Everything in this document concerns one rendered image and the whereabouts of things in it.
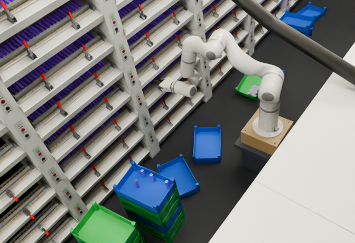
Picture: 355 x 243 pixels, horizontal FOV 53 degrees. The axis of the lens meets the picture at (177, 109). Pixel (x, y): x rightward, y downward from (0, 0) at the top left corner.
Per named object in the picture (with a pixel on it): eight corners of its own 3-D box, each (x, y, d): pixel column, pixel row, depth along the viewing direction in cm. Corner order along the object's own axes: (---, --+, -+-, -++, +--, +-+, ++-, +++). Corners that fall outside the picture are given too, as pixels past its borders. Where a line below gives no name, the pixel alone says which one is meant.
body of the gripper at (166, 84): (172, 95, 237) (160, 91, 244) (181, 86, 242) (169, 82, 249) (169, 86, 233) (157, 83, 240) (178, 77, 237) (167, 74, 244)
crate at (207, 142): (221, 162, 260) (220, 156, 255) (193, 162, 264) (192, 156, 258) (221, 131, 281) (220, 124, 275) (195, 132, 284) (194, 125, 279)
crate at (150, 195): (177, 185, 205) (175, 178, 200) (158, 214, 194) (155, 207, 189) (136, 167, 219) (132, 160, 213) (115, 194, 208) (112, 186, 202)
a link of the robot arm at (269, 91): (281, 101, 217) (285, 70, 200) (276, 122, 205) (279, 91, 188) (261, 97, 221) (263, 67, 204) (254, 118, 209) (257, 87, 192)
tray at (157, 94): (198, 62, 275) (201, 53, 267) (147, 110, 247) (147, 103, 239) (178, 47, 280) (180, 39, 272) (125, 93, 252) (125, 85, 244)
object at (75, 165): (137, 119, 242) (138, 108, 231) (69, 183, 214) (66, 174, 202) (115, 101, 247) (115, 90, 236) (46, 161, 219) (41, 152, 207)
